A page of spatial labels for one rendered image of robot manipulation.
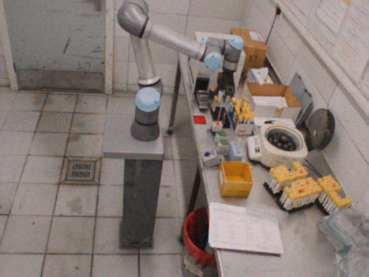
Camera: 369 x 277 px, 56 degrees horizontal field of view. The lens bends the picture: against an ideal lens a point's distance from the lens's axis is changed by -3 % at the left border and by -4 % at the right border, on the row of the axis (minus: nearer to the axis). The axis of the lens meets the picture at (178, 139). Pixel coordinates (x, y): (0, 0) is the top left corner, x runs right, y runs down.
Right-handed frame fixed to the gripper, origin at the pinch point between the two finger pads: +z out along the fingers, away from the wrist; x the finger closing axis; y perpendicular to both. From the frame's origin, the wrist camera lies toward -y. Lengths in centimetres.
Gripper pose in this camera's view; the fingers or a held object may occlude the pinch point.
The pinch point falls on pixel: (221, 103)
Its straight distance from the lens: 183.8
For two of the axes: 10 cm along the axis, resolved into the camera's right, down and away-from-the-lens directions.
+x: -9.9, -0.5, -1.4
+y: -0.7, -6.6, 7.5
